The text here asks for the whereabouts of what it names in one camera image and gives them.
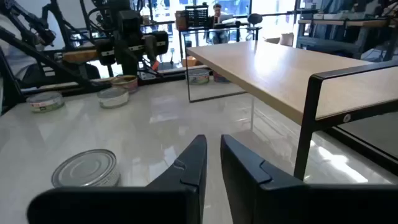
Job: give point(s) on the gold-lid blue-label can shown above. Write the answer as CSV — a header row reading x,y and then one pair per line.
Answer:
x,y
220,77
124,83

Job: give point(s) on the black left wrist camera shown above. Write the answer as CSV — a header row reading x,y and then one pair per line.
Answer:
x,y
129,23

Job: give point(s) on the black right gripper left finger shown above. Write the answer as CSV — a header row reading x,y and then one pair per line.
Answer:
x,y
174,202

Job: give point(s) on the silver-lid green-label can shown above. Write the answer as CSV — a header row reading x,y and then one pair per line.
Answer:
x,y
112,98
84,168
45,104
198,77

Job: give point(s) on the brown cardboard box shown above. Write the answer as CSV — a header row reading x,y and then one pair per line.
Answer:
x,y
181,20

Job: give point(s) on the black background desk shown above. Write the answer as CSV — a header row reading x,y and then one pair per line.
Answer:
x,y
217,29

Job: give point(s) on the wooden shelf black metal frame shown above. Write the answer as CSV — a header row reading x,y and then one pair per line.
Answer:
x,y
280,71

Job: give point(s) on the wooden workbench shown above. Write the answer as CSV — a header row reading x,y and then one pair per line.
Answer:
x,y
342,23

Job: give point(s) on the black mesh crate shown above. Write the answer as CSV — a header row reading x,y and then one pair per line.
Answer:
x,y
196,15

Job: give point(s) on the orange cardboard box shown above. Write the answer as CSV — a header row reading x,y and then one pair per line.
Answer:
x,y
189,61

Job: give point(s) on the person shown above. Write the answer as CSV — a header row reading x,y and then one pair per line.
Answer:
x,y
217,15

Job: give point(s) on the beige box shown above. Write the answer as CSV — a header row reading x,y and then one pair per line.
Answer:
x,y
287,39

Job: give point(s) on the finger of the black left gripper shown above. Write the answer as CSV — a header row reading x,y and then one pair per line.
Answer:
x,y
105,53
161,43

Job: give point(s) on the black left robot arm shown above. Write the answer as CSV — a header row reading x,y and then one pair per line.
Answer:
x,y
129,68

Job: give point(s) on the round black lamp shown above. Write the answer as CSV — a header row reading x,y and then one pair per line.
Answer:
x,y
255,18

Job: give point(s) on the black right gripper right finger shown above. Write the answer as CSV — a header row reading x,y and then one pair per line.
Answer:
x,y
264,202

